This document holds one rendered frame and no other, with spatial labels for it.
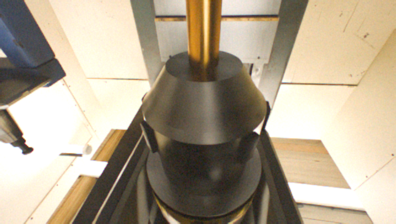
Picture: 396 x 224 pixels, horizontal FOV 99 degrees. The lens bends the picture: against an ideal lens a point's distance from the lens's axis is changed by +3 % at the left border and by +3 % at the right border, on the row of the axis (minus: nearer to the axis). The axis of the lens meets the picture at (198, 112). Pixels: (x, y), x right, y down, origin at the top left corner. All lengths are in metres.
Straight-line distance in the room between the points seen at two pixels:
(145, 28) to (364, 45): 1.26
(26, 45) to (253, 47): 0.68
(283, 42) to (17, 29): 0.80
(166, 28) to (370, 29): 1.15
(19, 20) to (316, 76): 1.42
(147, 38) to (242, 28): 0.41
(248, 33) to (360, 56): 0.91
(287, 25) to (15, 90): 0.81
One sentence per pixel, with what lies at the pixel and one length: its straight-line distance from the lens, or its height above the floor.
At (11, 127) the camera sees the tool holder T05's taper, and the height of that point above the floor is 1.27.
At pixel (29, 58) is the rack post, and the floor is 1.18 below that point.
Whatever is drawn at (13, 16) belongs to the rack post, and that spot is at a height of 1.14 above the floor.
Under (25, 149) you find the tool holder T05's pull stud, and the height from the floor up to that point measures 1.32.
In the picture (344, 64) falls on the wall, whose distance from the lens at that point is 1.49.
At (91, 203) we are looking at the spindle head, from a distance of 0.57.
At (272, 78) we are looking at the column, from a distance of 0.92.
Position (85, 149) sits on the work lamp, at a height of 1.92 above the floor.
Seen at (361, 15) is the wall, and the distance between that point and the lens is 1.39.
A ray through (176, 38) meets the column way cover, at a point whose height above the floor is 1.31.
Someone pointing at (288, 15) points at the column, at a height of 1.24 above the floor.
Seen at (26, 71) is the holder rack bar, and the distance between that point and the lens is 0.32.
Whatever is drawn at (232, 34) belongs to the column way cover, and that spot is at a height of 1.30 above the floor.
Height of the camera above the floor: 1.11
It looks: 39 degrees up
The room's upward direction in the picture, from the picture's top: 178 degrees clockwise
